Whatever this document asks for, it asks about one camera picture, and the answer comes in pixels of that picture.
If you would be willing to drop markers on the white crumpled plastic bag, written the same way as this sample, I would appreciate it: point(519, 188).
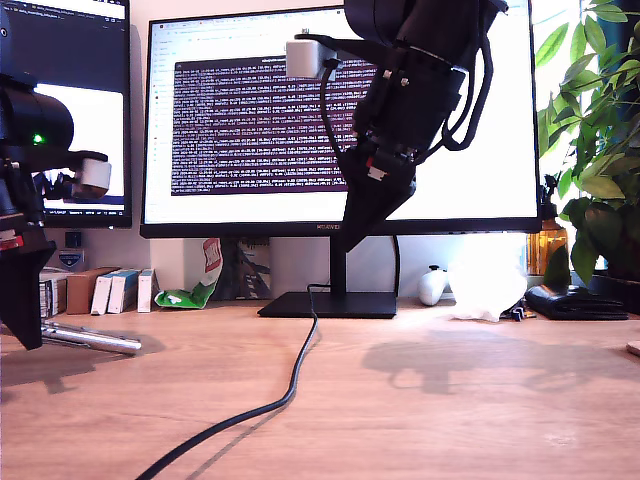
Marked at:
point(485, 290)

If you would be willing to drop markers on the amber glass pump bottle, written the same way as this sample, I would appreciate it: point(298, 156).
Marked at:
point(545, 247)

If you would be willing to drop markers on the green snack bag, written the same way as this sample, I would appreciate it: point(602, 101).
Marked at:
point(192, 296)

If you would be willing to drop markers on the metallic silver laser pointer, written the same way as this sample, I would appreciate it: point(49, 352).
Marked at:
point(100, 339)

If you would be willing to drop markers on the black leather wallet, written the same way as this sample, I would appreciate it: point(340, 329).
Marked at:
point(575, 305)

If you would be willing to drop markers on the small black cube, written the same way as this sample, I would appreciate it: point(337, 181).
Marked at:
point(74, 239)

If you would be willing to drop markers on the arm white camera box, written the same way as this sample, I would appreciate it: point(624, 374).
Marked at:
point(92, 177)
point(302, 59)

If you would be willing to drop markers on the blue shield sticker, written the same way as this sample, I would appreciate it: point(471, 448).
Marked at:
point(70, 258)

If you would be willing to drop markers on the large black Huawei monitor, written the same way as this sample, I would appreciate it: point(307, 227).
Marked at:
point(500, 150)

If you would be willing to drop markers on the small white blue box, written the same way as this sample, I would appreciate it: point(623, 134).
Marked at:
point(144, 292)
point(119, 294)
point(100, 296)

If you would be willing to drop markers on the green printed box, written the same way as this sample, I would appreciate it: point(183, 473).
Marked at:
point(50, 297)

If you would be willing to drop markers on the dark printed box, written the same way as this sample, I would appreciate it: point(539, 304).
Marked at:
point(250, 270)

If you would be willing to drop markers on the black monitor with dark screen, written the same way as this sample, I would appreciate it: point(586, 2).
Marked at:
point(75, 50)

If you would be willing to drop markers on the black plant pot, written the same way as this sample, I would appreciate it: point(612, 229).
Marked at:
point(615, 295)

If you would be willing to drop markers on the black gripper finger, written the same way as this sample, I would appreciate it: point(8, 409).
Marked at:
point(22, 295)

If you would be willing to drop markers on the green leafy plant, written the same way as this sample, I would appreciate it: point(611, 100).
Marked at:
point(605, 150)

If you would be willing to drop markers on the brown cardboard box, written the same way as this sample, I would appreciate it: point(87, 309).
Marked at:
point(80, 290)

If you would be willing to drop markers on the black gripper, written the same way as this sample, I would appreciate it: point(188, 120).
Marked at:
point(410, 110)

